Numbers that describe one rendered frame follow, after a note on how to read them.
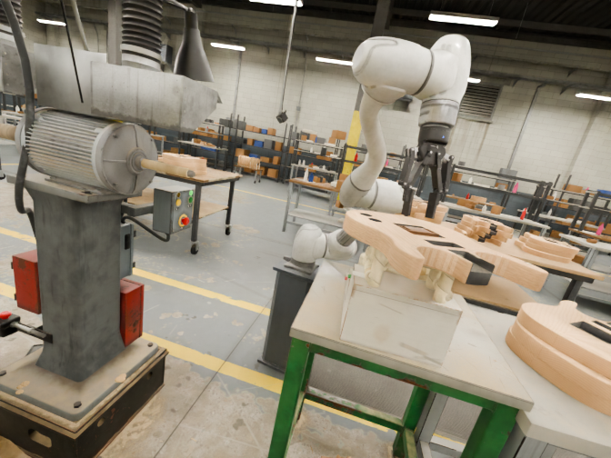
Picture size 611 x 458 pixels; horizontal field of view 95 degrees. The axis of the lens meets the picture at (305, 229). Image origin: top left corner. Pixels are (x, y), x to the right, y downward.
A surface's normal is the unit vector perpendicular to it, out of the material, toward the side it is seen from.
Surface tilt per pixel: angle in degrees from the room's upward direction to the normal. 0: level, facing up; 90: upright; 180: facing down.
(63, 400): 8
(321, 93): 90
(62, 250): 90
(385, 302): 90
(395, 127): 90
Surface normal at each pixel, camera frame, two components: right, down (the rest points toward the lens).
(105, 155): 0.75, 0.25
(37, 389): 0.15, -0.91
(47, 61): -0.22, 0.22
